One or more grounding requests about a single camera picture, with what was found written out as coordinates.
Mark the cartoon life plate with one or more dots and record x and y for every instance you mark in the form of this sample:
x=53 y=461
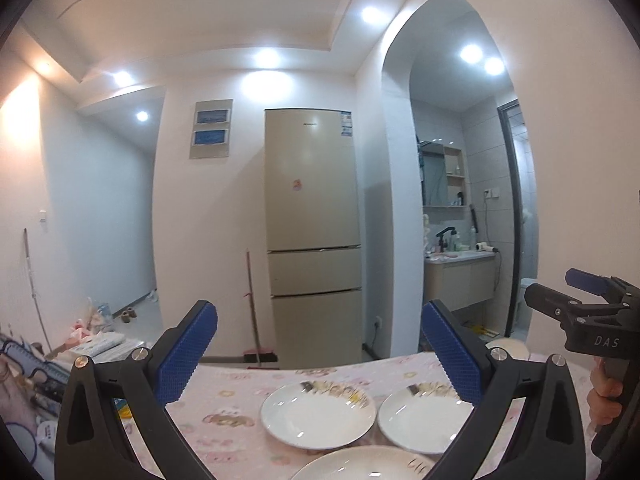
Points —
x=374 y=462

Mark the bathroom vanity cabinet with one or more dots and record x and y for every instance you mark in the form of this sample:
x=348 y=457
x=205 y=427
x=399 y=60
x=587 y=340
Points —
x=460 y=279

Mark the person's right hand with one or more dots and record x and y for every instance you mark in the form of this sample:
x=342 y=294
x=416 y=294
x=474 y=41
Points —
x=602 y=398

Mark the wooden broom handle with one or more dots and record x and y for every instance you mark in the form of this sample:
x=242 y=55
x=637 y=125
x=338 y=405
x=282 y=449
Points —
x=258 y=352

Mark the white hair dryer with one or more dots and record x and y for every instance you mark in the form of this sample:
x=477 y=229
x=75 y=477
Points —
x=485 y=247

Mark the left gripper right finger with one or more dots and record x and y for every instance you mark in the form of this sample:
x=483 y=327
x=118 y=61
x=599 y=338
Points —
x=548 y=440

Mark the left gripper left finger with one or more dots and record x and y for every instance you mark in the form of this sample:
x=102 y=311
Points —
x=91 y=441

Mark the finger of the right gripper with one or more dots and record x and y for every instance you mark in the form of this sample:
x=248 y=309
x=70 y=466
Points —
x=552 y=303
x=596 y=285

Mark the stack of books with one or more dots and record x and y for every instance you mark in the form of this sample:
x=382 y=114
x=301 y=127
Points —
x=44 y=380

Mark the white black-rimmed bowl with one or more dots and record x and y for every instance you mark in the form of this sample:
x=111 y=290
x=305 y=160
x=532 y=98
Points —
x=515 y=348

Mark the grey wall electrical panel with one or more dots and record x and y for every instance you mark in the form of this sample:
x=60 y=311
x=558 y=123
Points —
x=210 y=137

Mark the black faucet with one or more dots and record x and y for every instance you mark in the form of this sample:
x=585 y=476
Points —
x=447 y=239

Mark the bathroom mirror cabinet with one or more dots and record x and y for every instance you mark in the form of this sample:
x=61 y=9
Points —
x=443 y=180

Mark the beige three-door refrigerator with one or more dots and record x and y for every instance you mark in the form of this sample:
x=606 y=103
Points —
x=313 y=237

